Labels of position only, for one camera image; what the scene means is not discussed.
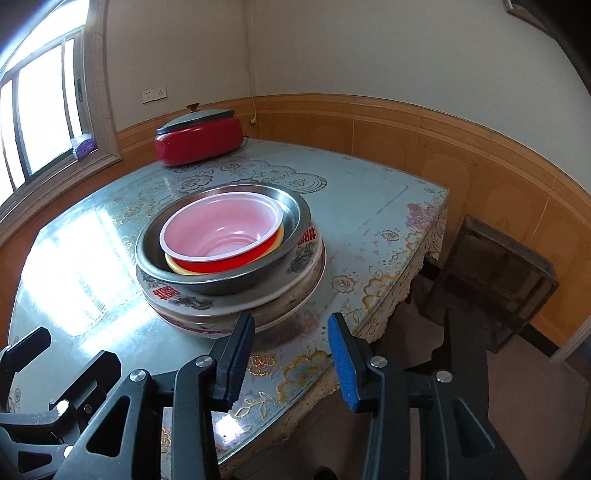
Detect dark wooden stool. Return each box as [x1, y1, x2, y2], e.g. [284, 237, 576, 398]
[422, 215, 559, 353]

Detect window with grey frame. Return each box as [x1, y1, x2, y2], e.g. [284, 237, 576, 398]
[1, 1, 121, 241]

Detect purple floral rimmed plate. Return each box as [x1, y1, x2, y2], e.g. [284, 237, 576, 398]
[154, 248, 329, 340]

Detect white plate red characters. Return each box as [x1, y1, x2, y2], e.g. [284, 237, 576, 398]
[136, 220, 322, 317]
[143, 246, 327, 339]

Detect red plastic bowl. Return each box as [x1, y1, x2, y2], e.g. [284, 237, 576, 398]
[159, 192, 283, 274]

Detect floral plastic tablecloth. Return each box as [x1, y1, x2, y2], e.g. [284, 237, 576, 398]
[8, 139, 449, 471]

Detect white wall socket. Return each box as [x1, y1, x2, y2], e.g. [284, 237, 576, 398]
[154, 87, 167, 100]
[141, 89, 155, 104]

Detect yellow plastic bowl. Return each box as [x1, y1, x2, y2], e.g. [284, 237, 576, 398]
[164, 225, 284, 275]

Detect white power cord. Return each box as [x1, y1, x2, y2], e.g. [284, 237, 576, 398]
[241, 13, 260, 149]

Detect red electric cooking pot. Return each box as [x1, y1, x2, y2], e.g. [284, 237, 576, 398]
[154, 117, 243, 167]

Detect stainless steel bowl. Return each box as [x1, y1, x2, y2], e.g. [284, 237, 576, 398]
[135, 183, 311, 295]

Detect purple tissue pack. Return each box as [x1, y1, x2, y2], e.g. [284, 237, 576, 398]
[70, 133, 97, 160]

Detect grey pot lid red knob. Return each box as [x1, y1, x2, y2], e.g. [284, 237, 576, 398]
[156, 103, 235, 135]

